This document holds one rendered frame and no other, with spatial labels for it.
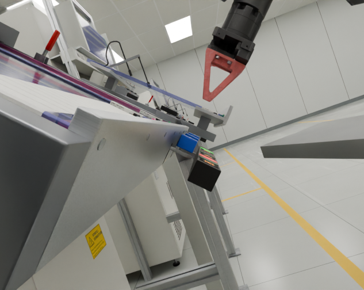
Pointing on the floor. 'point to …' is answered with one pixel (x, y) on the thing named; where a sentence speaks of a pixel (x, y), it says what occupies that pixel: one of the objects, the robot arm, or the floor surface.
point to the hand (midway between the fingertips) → (208, 95)
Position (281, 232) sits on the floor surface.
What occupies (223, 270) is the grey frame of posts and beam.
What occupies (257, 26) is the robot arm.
